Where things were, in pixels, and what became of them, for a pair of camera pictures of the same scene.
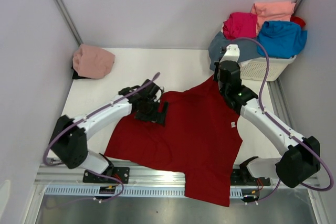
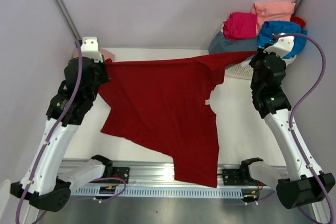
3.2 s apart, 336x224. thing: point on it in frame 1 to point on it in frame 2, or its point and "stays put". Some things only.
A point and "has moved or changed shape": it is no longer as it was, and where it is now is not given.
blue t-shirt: [281, 39] stays put
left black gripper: [156, 116] to [101, 66]
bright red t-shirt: [298, 20] stays put
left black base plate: [122, 173] stays put
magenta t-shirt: [240, 25] stays put
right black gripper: [216, 70] to [260, 54]
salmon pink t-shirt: [272, 11] stays put
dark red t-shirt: [200, 138] has moved or changed shape
